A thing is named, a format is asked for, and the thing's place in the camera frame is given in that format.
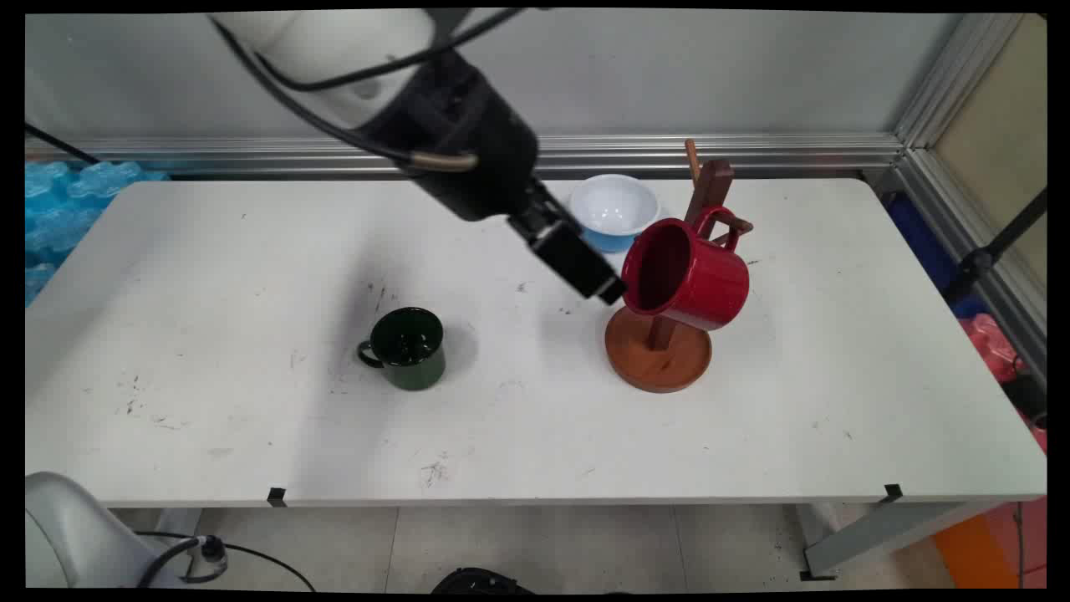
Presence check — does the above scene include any grey table leg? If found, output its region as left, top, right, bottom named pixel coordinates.
left=801, top=502, right=1004, bottom=579

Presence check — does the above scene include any blue plastic container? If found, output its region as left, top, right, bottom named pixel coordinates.
left=884, top=194, right=987, bottom=319

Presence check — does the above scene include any dark green enamel mug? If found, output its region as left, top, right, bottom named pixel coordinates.
left=358, top=307, right=446, bottom=391

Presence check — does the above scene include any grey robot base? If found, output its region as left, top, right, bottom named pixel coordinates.
left=25, top=472, right=168, bottom=589

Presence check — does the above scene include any red speckled enamel mug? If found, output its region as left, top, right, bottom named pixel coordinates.
left=620, top=206, right=751, bottom=332

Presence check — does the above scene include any red plastic bag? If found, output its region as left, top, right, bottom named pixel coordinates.
left=960, top=313, right=1047, bottom=452

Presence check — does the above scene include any black base power cable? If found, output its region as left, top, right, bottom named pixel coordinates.
left=136, top=532, right=317, bottom=591

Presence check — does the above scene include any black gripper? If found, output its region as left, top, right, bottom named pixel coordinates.
left=355, top=48, right=628, bottom=306

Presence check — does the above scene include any black device with cables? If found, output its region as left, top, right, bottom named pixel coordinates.
left=431, top=568, right=536, bottom=594

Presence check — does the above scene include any blue and white bowl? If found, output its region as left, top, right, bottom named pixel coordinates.
left=569, top=174, right=661, bottom=253

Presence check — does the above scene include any aluminium frame rail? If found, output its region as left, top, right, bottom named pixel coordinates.
left=893, top=13, right=1047, bottom=387
left=25, top=132, right=905, bottom=181

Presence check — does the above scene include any brown wooden mug tree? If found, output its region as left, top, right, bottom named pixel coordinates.
left=604, top=139, right=755, bottom=394

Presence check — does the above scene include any black background cable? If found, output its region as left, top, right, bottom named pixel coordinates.
left=25, top=124, right=103, bottom=166

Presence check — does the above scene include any orange red box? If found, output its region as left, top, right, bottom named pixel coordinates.
left=932, top=500, right=1047, bottom=589

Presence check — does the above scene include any black tripod stand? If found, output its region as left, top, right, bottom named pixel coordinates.
left=943, top=188, right=1047, bottom=304

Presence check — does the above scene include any blue bubble wrap pile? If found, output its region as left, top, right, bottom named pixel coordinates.
left=25, top=161, right=171, bottom=307

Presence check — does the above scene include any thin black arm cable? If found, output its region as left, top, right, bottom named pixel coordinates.
left=253, top=8, right=526, bottom=91

